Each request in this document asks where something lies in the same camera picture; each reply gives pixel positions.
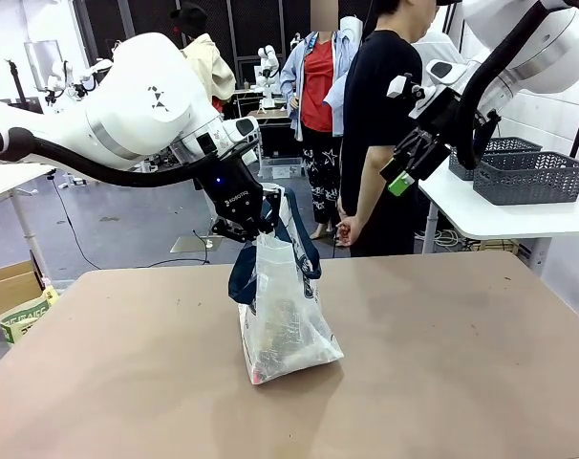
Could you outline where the brown cardboard box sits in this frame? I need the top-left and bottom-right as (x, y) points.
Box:
(0, 260), (45, 322)

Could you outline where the person in star-print black trousers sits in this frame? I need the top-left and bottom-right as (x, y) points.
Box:
(278, 4), (363, 241)

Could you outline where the small white background robot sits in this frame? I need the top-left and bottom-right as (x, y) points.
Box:
(255, 44), (278, 110)

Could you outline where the black floor cable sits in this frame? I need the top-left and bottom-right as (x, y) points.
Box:
(47, 174), (212, 270)

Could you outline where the person in black t-shirt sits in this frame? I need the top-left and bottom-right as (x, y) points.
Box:
(338, 0), (438, 259)

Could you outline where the grey plastic lattice basket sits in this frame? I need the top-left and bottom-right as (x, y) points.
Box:
(447, 136), (544, 183)
(471, 150), (579, 208)

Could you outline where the metal floor plate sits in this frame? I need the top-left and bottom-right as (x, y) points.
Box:
(169, 232), (225, 254)

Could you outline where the framed wall board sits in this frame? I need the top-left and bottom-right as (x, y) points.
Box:
(23, 39), (62, 92)

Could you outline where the translucent white navy-handled shopping bag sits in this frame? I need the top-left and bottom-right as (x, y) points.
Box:
(227, 184), (345, 385)

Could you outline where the person's right hand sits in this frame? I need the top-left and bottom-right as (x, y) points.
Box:
(338, 216), (366, 249)

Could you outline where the white robot with black cables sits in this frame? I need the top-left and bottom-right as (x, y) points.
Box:
(44, 56), (116, 105)

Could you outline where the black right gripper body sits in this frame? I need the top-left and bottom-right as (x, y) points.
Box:
(407, 89), (468, 145)

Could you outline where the large white side table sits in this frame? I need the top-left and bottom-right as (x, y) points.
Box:
(416, 157), (579, 277)

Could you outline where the dark background table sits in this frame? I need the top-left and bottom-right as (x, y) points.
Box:
(247, 108), (291, 160)

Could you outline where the clear storage bin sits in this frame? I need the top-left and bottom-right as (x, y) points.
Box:
(262, 156), (306, 180)

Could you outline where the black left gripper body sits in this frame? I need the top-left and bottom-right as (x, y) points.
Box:
(197, 156), (268, 227)

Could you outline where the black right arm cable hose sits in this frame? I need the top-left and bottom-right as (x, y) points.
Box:
(453, 0), (566, 172)

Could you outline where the cardboard box with papers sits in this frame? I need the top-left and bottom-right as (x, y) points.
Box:
(0, 284), (60, 345)

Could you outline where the black camera on stand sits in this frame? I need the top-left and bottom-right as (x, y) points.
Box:
(3, 57), (27, 99)

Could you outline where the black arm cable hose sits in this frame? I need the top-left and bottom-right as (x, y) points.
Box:
(0, 126), (253, 189)
(453, 0), (566, 172)

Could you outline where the white table with round leg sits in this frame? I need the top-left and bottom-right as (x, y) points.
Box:
(0, 162), (62, 289)

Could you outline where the person's right forearm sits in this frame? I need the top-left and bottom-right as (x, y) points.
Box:
(352, 142), (397, 229)

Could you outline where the mannequin with beige jacket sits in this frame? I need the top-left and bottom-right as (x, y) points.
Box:
(168, 1), (237, 112)

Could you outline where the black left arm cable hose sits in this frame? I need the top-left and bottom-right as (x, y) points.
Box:
(0, 126), (253, 189)

